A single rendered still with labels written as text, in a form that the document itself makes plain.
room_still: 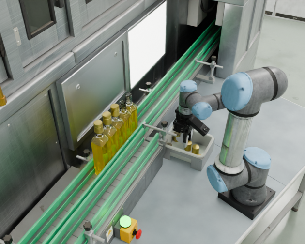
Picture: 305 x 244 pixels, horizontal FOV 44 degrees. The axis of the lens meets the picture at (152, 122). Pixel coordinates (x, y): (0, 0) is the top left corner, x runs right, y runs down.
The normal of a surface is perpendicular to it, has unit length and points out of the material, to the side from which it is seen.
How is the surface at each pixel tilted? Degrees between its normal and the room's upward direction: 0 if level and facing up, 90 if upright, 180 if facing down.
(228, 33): 90
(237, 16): 90
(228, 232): 0
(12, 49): 90
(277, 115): 0
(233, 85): 81
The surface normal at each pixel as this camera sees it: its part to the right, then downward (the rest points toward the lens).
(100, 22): 0.89, 0.29
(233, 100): -0.90, 0.14
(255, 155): 0.13, -0.82
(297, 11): -0.46, 0.58
